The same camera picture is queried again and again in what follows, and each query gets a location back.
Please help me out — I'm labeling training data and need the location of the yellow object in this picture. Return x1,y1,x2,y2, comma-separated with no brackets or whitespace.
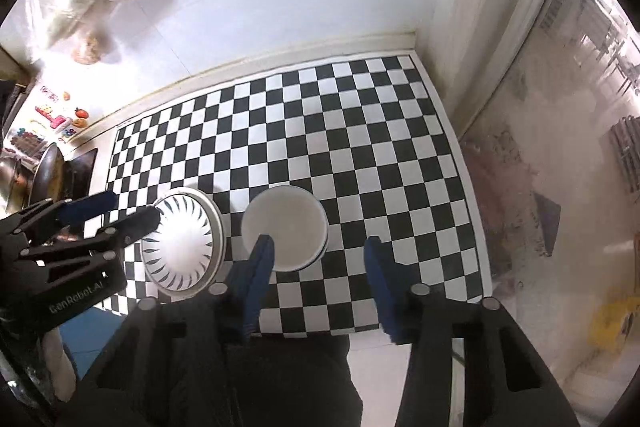
592,289,639,354

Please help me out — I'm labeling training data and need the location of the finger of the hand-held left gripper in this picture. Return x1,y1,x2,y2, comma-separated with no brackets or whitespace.
20,206,161,265
5,190,120,240

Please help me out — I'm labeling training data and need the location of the white plastic bag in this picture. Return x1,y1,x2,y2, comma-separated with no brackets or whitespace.
26,0,123,58

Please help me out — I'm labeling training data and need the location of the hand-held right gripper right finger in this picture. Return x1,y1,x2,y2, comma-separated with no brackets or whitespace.
364,236,581,427

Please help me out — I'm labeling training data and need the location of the person's left hand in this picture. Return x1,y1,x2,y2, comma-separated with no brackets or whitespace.
41,328,77,395

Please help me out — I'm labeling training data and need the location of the white bowl blue rim line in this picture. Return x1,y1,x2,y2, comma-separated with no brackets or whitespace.
280,185,331,270

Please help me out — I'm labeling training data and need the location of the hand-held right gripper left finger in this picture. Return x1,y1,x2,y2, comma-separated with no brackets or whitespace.
57,234,276,427

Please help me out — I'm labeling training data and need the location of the white plate pink floral print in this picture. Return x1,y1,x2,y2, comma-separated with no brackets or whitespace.
149,187,227,300

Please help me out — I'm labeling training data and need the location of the black white checkered mat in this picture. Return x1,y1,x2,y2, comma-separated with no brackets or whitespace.
102,54,493,338

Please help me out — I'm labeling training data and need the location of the metal wok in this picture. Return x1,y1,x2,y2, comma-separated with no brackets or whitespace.
27,143,69,208

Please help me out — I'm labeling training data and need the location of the clear bag of nuts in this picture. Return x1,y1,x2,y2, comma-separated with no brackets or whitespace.
70,24,118,66

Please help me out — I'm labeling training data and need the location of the white plate blue leaf pattern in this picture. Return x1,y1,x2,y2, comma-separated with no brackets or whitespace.
141,193,216,292

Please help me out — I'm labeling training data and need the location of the frosted glass window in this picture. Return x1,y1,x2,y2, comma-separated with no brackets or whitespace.
459,0,640,408

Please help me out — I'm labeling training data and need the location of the plain white bowl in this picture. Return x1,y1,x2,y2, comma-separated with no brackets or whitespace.
241,187,327,271

